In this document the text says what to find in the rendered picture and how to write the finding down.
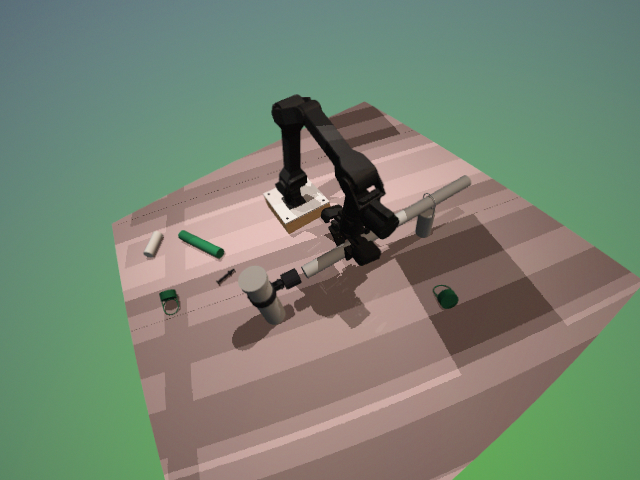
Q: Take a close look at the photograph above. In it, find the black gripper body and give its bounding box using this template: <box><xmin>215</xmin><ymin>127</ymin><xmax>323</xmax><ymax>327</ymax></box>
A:
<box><xmin>321</xmin><ymin>204</ymin><xmax>382</xmax><ymax>266</ymax></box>

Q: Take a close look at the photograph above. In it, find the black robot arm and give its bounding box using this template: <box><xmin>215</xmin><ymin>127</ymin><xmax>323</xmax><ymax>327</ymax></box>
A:
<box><xmin>271</xmin><ymin>94</ymin><xmax>399</xmax><ymax>240</ymax></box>

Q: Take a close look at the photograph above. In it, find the black band with end cup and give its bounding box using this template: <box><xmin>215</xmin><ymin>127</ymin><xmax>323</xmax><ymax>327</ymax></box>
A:
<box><xmin>247</xmin><ymin>268</ymin><xmax>302</xmax><ymax>308</ymax></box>

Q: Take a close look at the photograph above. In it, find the green cylinder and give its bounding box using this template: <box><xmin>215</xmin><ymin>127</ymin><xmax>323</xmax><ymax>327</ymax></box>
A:
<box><xmin>178</xmin><ymin>230</ymin><xmax>224</xmax><ymax>259</ymax></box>

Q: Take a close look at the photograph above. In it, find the dark green mug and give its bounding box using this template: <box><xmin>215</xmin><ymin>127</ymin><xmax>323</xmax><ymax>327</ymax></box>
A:
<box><xmin>433</xmin><ymin>285</ymin><xmax>459</xmax><ymax>309</ymax></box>
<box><xmin>159</xmin><ymin>289</ymin><xmax>179</xmax><ymax>315</ymax></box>

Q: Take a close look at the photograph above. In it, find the white cylinder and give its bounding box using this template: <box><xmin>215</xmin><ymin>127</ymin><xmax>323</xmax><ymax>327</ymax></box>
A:
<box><xmin>144</xmin><ymin>231</ymin><xmax>163</xmax><ymax>257</ymax></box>

